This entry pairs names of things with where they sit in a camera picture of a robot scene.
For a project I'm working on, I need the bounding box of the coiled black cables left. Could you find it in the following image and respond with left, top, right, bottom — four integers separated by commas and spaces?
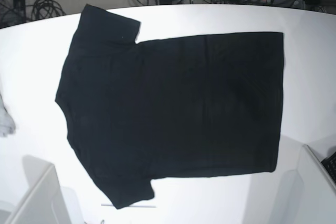
30, 0, 66, 22

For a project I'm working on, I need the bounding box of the white partition panel right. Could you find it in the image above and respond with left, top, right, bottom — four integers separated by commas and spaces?
295, 145, 335, 224

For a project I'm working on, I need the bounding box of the grey cloth at left edge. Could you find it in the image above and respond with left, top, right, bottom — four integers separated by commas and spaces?
0, 97, 16, 137

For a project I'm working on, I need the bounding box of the white partition panel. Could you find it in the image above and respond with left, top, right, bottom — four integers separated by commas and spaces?
4, 163, 71, 223
295, 145, 335, 224

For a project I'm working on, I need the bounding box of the white partition panel left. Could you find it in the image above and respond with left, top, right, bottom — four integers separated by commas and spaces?
4, 163, 71, 223

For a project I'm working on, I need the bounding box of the black T-shirt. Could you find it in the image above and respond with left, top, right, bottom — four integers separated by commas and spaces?
55, 5, 284, 209

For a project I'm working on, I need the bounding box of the black keyboard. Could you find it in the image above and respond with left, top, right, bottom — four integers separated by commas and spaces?
321, 153, 336, 182

